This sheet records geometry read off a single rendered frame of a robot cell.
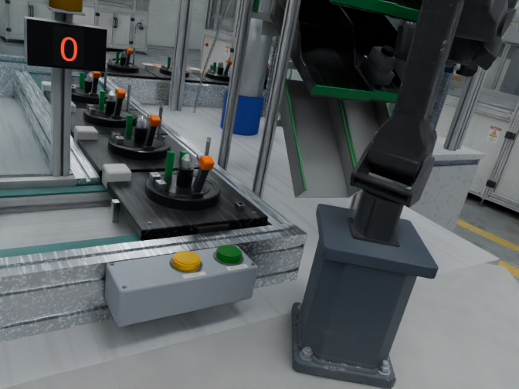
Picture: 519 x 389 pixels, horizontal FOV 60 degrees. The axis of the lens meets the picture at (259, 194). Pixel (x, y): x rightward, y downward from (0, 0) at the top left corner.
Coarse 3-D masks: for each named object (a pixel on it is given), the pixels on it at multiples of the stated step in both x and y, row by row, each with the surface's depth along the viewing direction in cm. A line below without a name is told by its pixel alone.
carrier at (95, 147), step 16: (160, 112) 106; (80, 128) 105; (128, 128) 105; (144, 128) 102; (160, 128) 108; (80, 144) 101; (96, 144) 102; (112, 144) 99; (128, 144) 100; (144, 144) 99; (160, 144) 104; (176, 144) 113; (96, 160) 94; (112, 160) 95; (128, 160) 97; (144, 160) 99; (160, 160) 101; (176, 160) 102; (192, 160) 104
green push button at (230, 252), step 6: (222, 246) 69; (228, 246) 69; (234, 246) 70; (216, 252) 68; (222, 252) 67; (228, 252) 68; (234, 252) 68; (240, 252) 68; (222, 258) 67; (228, 258) 67; (234, 258) 67; (240, 258) 68
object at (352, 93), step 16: (304, 0) 99; (320, 0) 100; (272, 16) 99; (304, 16) 102; (320, 16) 103; (336, 16) 98; (304, 32) 100; (320, 32) 103; (336, 32) 98; (352, 32) 93; (304, 48) 95; (320, 48) 97; (336, 48) 98; (352, 48) 93; (304, 64) 86; (320, 64) 92; (336, 64) 95; (352, 64) 93; (304, 80) 85; (320, 80) 88; (336, 80) 90; (352, 80) 92; (336, 96) 85; (352, 96) 86; (368, 96) 87
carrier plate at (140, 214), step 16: (144, 176) 90; (208, 176) 97; (112, 192) 82; (128, 192) 82; (144, 192) 83; (224, 192) 90; (128, 208) 76; (144, 208) 77; (160, 208) 78; (208, 208) 81; (224, 208) 83; (256, 208) 85; (144, 224) 72; (160, 224) 73; (176, 224) 74; (192, 224) 75; (208, 224) 76; (240, 224) 80; (256, 224) 82; (144, 240) 71
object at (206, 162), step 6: (198, 156) 78; (204, 156) 76; (210, 156) 76; (198, 162) 76; (204, 162) 75; (210, 162) 75; (204, 168) 75; (210, 168) 76; (198, 174) 77; (204, 174) 77; (198, 180) 78; (204, 180) 78; (192, 186) 80; (198, 186) 79
